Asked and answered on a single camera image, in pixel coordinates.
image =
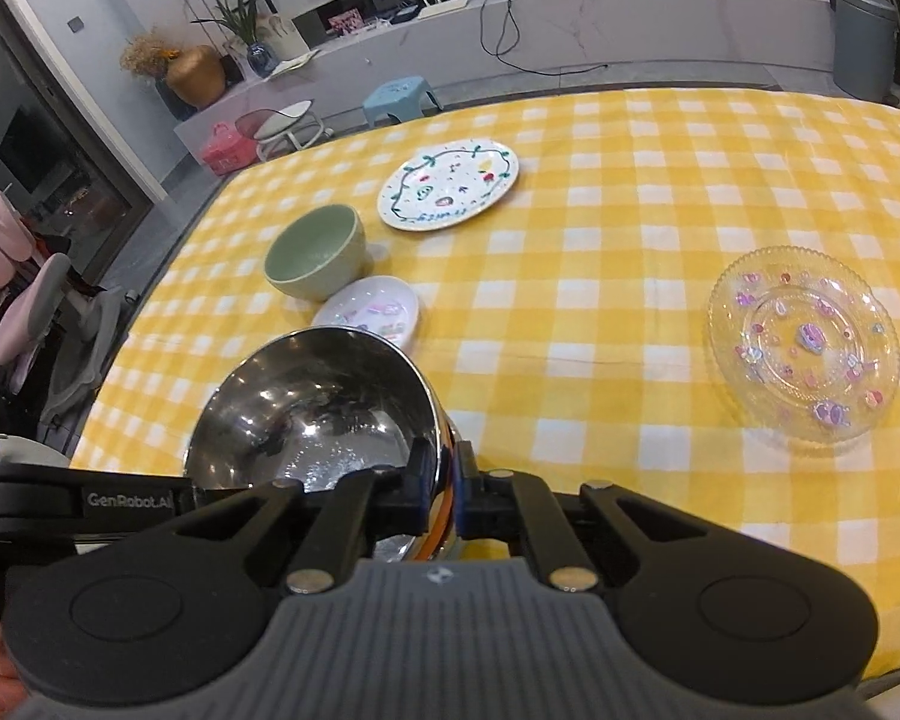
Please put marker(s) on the stainless steel bowl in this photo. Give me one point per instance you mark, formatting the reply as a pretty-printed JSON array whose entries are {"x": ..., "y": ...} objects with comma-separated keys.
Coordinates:
[{"x": 307, "y": 405}]

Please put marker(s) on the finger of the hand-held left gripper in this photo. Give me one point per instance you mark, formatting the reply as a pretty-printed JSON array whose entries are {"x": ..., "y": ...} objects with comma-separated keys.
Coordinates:
[{"x": 221, "y": 496}]

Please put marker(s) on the pink card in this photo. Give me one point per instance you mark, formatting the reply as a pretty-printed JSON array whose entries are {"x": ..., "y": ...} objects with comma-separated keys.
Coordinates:
[{"x": 345, "y": 21}]

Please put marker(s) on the dried flower bunch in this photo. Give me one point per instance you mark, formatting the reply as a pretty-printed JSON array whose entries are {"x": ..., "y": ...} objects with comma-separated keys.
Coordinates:
[{"x": 146, "y": 52}]

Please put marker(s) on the green leafy plant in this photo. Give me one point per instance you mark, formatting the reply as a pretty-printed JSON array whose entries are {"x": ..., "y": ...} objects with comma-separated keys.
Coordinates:
[{"x": 240, "y": 11}]

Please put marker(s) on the grey trash can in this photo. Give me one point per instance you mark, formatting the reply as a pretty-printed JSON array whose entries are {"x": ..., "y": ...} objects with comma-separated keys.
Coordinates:
[{"x": 862, "y": 37}]

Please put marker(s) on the small white printed dish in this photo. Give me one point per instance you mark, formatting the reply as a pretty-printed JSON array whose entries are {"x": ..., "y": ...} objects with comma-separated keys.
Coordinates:
[{"x": 375, "y": 307}]

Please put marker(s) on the grey wall switch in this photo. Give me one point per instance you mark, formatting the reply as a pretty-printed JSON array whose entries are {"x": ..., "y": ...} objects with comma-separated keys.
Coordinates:
[{"x": 76, "y": 25}]

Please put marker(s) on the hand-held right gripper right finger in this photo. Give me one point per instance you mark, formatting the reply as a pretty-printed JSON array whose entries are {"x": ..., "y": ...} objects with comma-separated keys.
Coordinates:
[{"x": 463, "y": 499}]

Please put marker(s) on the white round stool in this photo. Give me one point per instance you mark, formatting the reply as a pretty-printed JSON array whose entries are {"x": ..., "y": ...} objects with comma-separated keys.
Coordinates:
[{"x": 289, "y": 120}]

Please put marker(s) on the pink basket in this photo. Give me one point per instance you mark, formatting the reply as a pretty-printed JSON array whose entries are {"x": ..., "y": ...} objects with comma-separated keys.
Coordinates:
[{"x": 225, "y": 154}]

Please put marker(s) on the white marble tv console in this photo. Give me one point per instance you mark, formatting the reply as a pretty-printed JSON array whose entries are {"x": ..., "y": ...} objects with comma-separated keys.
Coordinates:
[{"x": 645, "y": 22}]

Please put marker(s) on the pink grey desk chair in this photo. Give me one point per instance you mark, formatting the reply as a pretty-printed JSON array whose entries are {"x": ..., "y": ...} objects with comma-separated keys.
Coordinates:
[{"x": 26, "y": 300}]

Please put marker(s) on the green ceramic bowl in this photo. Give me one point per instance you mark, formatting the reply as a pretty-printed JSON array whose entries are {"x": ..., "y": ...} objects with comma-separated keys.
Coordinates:
[{"x": 307, "y": 255}]

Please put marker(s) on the blue glass vase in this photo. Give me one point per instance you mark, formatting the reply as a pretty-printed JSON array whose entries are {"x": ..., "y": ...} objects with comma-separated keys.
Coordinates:
[{"x": 261, "y": 58}]

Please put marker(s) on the yellow checked tablecloth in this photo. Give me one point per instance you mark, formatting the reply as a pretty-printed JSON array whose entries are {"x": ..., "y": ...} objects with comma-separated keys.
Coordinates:
[{"x": 570, "y": 300}]

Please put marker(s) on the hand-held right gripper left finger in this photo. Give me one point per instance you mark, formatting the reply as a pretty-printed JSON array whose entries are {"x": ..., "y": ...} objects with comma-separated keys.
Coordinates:
[{"x": 420, "y": 499}]

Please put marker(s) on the blue plastic stool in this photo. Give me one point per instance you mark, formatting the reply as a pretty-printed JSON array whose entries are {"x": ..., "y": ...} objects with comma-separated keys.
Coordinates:
[{"x": 401, "y": 97}]

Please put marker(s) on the gold vase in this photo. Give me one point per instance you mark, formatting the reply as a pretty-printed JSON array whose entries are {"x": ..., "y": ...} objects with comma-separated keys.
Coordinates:
[{"x": 195, "y": 79}]

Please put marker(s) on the white painted plate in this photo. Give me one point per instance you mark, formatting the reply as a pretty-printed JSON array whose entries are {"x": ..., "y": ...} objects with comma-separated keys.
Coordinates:
[{"x": 450, "y": 184}]

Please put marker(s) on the white paper sheet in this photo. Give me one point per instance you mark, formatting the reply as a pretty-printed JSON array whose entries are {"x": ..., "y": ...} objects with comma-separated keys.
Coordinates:
[{"x": 294, "y": 64}]

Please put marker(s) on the clear glass plate with stickers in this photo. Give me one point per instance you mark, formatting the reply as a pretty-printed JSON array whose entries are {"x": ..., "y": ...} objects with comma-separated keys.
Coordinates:
[{"x": 802, "y": 345}]

